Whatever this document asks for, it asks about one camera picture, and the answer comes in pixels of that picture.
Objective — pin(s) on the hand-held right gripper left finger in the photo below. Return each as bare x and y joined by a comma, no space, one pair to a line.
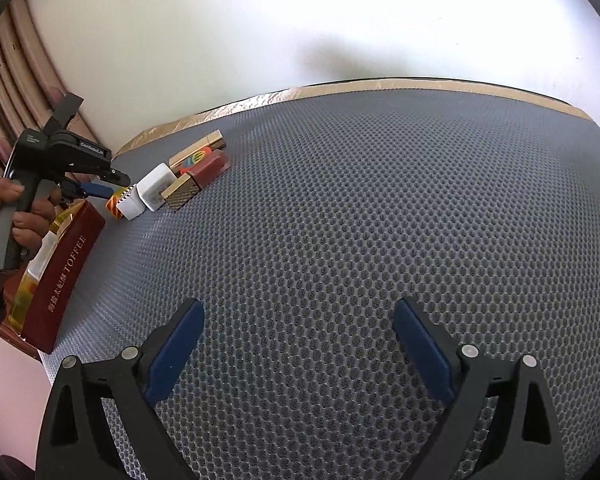
172,350

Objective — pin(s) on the grey mesh mat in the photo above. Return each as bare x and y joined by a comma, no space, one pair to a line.
330,210

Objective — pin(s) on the yellow striped block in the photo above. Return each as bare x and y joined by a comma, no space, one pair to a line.
112,206

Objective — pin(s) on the red tin box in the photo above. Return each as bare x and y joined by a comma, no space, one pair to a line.
60,285

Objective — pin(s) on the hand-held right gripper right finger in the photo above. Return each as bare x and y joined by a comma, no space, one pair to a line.
425,350

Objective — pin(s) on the gold mesh block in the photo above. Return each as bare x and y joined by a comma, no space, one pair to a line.
180,194

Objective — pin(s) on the beige patterned curtain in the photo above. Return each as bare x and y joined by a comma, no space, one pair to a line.
10,85

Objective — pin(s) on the person's left hand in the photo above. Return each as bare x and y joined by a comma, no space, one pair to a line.
32,220

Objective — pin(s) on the dark red block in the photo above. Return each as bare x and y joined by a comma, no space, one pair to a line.
210,170

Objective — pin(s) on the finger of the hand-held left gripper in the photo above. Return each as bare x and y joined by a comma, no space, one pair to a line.
120,176
97,190

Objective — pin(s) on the white charger plug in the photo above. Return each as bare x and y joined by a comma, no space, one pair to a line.
155,190

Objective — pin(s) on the multicoloured small block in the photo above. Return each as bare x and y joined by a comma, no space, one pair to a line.
197,156

